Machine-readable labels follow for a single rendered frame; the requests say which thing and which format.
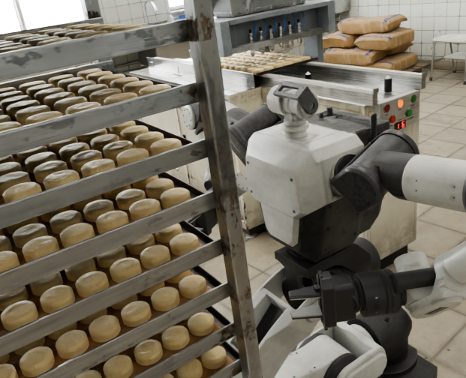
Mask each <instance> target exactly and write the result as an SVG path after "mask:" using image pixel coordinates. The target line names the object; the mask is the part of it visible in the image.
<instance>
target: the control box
mask: <svg viewBox="0 0 466 378"><path fill-rule="evenodd" d="M413 95H416V101H415V102H414V103H412V102H411V98H412V96H413ZM400 100H403V106H402V107H398V102H399V101H400ZM387 104H389V106H390V109H389V112H385V111H384V108H385V106H386V105H387ZM407 110H412V115H411V116H410V117H408V116H406V112H407ZM375 113H377V119H383V120H387V121H389V119H390V117H391V116H395V117H396V120H395V122H394V123H391V122H390V128H389V129H395V130H397V129H398V128H397V127H396V125H397V123H399V129H398V130H400V129H402V128H405V127H407V126H410V125H413V124H415V123H417V122H418V116H419V90H414V89H413V90H410V91H406V92H404V93H401V94H398V95H396V96H393V97H389V98H387V99H384V100H381V101H378V102H377V105H375V106H374V114H375ZM403 121H404V125H403V126H404V127H402V122H403ZM397 126H398V125H397ZM396 128H397V129H396Z"/></svg>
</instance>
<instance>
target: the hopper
mask: <svg viewBox="0 0 466 378"><path fill-rule="evenodd" d="M305 1H306V0H212V9H213V14H214V15H215V16H216V17H217V18H234V17H241V16H245V15H249V14H256V13H260V12H264V11H272V10H276V9H280V8H287V7H291V6H295V5H303V4H304V3H305Z"/></svg>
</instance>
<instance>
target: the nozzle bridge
mask: <svg viewBox="0 0 466 378"><path fill-rule="evenodd" d="M301 11H303V13H304V15H305V23H304V25H303V27H301V32H297V26H296V24H297V19H299V20H300V22H301V25H302V24H303V20H304V18H303V14H302V12H301ZM292 13H294V15H295V18H296V24H295V27H294V28H293V29H292V34H288V30H287V25H288V21H290V24H291V25H292V27H293V26H294V16H293V15H292ZM282 15H284V16H285V18H286V28H285V30H283V31H282V32H283V36H282V37H279V34H278V24H279V23H281V26H282V29H284V25H285V21H284V17H283V16H282ZM272 17H274V18H275V20H276V31H275V32H274V33H273V39H269V25H272V31H274V30H275V20H274V19H273V18H272ZM262 19H265V21H266V33H265V35H264V36H263V41H260V39H259V27H262V31H263V34H264V32H265V22H264V21H263V20H262ZM214 20H215V30H216V37H217V42H218V53H219V58H220V57H223V58H226V57H229V56H232V55H233V54H236V53H242V52H245V51H249V50H255V49H258V48H261V47H267V46H271V45H274V44H280V43H283V42H287V41H293V40H296V39H300V38H303V40H304V51H305V56H310V57H316V58H317V60H316V62H322V63H324V60H323V33H324V32H326V33H330V32H335V0H321V1H305V3H304V4H300V5H295V6H291V7H284V8H280V9H276V10H268V11H264V12H260V13H253V14H249V15H245V16H238V17H234V18H217V17H216V16H214ZM252 21H254V22H255V24H256V28H257V33H256V35H255V37H253V39H254V40H253V43H249V36H248V33H249V29H251V31H252V33H253V36H254V34H255V26H254V23H253V22H252Z"/></svg>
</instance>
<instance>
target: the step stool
mask: <svg viewBox="0 0 466 378"><path fill-rule="evenodd" d="M433 41H434V44H433V52H432V60H431V74H430V77H429V81H432V73H433V65H434V62H437V61H440V60H442V59H451V60H452V68H453V73H456V69H455V64H454V60H461V61H465V67H464V82H463V85H466V52H455V53H453V51H452V43H462V44H466V34H447V35H444V36H441V37H436V38H433ZM436 42H446V43H449V45H450V52H451V54H450V55H445V56H444V57H443V58H439V59H437V60H434V51H435V43H436Z"/></svg>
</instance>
